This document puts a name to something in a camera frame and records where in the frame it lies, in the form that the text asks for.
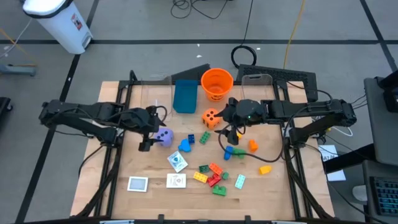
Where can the grey side desk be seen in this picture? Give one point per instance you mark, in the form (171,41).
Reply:
(382,140)

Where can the small green cube block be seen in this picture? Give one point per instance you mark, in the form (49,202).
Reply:
(225,175)

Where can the card deck brown print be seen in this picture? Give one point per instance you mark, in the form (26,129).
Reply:
(176,180)

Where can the white paper sheet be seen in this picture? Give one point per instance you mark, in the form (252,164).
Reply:
(337,175)

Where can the red toy block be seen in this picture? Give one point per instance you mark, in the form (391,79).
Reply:
(214,180)

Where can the orange toy block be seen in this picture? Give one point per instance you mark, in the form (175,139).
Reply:
(253,146)

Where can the green plastic bin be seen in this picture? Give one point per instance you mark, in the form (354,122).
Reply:
(219,190)

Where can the black wedge panel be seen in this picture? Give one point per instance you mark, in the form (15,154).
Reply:
(196,73)

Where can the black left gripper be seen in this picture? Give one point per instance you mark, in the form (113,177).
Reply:
(140,119)

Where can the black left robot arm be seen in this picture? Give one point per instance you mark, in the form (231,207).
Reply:
(77,110)

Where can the yellow eight-stud brick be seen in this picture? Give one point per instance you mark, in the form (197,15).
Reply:
(200,177)

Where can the green toy block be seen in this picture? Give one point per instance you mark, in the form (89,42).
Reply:
(240,152)

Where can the small dark blue brick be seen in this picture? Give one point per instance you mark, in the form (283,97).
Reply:
(191,139)

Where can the black floor object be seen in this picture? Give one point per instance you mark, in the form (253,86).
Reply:
(3,105)

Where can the orange pumpkin bucket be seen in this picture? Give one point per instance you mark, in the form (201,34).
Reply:
(217,81)

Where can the yellow-orange wedge block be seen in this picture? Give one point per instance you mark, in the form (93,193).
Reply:
(265,170)

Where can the green eight-stud brick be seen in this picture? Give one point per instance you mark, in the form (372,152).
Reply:
(205,137)

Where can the purple foam die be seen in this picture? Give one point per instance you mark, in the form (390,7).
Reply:
(166,137)

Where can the orange foam die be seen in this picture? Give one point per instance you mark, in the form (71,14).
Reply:
(210,119)

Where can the dark green small brick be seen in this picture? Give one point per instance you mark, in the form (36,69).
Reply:
(204,168)

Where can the backlit computer keyboard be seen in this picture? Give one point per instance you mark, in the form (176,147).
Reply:
(385,196)

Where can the card deck blue print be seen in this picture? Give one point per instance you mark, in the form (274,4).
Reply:
(177,161)

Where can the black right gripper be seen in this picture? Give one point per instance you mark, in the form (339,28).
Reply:
(248,112)

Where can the grey computer mouse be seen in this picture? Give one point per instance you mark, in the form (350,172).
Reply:
(360,193)

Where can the mint eight-stud brick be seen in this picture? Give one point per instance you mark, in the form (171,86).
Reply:
(240,181)

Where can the grey floor stand base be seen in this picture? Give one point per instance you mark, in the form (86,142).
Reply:
(18,70)

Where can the teal plastic bin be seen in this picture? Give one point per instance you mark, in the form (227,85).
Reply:
(185,96)

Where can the black desk device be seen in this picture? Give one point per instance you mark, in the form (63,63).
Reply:
(390,96)

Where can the blue rounded toy block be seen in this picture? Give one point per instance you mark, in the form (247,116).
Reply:
(228,154)

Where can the orange eight-stud brick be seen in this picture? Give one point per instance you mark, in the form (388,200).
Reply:
(215,169)

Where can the white trash bin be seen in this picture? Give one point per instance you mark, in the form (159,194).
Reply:
(62,25)

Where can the blue heart-shaped block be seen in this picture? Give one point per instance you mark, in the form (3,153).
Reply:
(185,146)

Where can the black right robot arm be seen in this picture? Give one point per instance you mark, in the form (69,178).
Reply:
(311,109)

